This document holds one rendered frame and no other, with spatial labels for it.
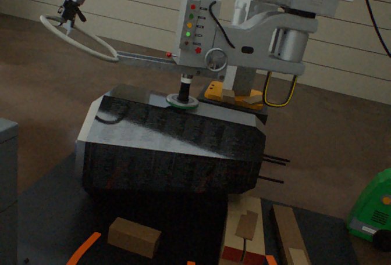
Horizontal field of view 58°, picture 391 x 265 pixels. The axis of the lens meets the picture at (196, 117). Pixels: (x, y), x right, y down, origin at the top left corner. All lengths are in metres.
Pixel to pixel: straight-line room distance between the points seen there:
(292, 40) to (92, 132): 1.38
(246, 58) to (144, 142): 0.82
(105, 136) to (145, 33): 6.65
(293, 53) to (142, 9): 6.65
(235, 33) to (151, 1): 6.56
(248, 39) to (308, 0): 0.42
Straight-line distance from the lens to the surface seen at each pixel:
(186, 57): 2.14
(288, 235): 2.67
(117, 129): 2.25
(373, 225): 3.09
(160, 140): 2.19
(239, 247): 2.23
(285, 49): 2.38
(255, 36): 2.25
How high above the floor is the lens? 1.58
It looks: 20 degrees down
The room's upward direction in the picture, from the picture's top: 11 degrees clockwise
